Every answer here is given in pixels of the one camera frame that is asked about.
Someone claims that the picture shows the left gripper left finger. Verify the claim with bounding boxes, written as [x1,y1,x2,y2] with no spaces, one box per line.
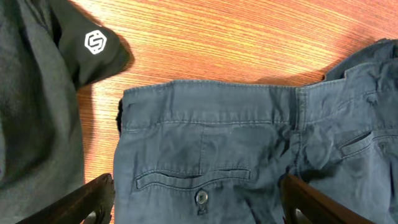
[17,173,115,224]

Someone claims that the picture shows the navy blue shorts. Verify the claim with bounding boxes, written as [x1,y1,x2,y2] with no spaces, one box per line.
[114,39,397,223]

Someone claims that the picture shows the black garment with logo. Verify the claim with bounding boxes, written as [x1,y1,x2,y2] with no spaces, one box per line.
[1,0,130,223]

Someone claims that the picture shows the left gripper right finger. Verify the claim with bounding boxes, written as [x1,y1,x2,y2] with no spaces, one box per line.
[279,174,372,224]

